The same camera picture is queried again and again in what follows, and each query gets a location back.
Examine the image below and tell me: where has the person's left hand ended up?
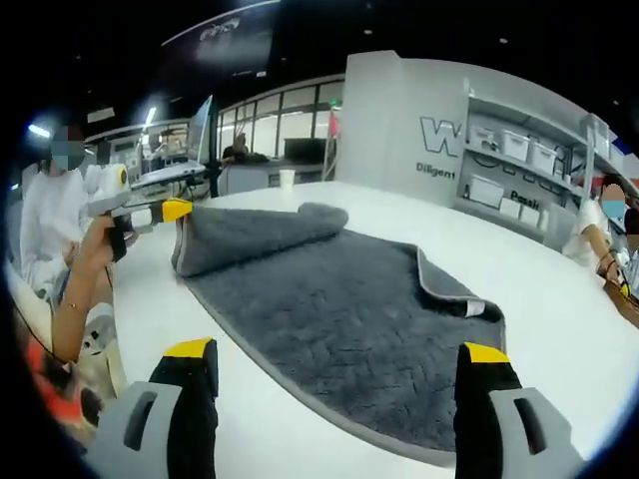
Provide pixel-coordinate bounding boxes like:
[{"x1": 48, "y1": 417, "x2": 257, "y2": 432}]
[{"x1": 73, "y1": 214, "x2": 114, "y2": 281}]

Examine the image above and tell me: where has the orange patterned clothing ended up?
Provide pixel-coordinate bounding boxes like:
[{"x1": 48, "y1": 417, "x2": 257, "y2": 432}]
[{"x1": 14, "y1": 318, "x2": 126, "y2": 450}]

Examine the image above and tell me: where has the white worn device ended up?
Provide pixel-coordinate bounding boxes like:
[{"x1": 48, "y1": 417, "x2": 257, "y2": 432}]
[{"x1": 82, "y1": 301, "x2": 116, "y2": 353}]

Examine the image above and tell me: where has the black monitor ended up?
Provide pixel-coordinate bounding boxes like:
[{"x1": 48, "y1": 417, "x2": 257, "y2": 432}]
[{"x1": 284, "y1": 137, "x2": 325, "y2": 164}]

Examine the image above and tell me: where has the white leaning board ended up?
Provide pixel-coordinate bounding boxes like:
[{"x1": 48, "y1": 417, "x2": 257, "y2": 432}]
[{"x1": 187, "y1": 94, "x2": 215, "y2": 169}]

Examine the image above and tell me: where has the grey metal shelf rack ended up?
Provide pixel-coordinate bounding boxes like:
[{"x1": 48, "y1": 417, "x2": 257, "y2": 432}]
[
  {"x1": 578, "y1": 112, "x2": 620, "y2": 186},
  {"x1": 451, "y1": 77, "x2": 595, "y2": 250}
]

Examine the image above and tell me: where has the group of white storage bins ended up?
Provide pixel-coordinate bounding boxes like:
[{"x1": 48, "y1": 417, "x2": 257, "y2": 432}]
[{"x1": 468, "y1": 124, "x2": 558, "y2": 229}]

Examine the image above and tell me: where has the black pole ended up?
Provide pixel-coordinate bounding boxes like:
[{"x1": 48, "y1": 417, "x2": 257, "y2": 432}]
[{"x1": 207, "y1": 94, "x2": 224, "y2": 199}]

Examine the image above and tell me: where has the grey office desk partition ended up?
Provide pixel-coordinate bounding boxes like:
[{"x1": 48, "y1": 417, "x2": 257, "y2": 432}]
[{"x1": 218, "y1": 159, "x2": 330, "y2": 199}]

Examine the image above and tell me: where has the black framed window wall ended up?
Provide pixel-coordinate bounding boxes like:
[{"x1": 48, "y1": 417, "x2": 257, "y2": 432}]
[{"x1": 217, "y1": 78, "x2": 345, "y2": 166}]

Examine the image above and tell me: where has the white lettered display panel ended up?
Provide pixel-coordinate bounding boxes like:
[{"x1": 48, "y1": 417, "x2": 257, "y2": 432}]
[{"x1": 334, "y1": 51, "x2": 473, "y2": 209}]

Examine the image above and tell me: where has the metal stepladder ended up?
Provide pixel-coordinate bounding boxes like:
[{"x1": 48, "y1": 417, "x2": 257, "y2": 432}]
[{"x1": 319, "y1": 107, "x2": 345, "y2": 184}]

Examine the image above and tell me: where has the grey fluffy towel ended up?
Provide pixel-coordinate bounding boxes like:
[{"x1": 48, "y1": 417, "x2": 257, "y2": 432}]
[{"x1": 170, "y1": 202, "x2": 508, "y2": 453}]

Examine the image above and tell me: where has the brown wooden tray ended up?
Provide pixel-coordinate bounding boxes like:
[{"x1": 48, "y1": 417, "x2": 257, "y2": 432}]
[{"x1": 602, "y1": 278, "x2": 639, "y2": 330}]

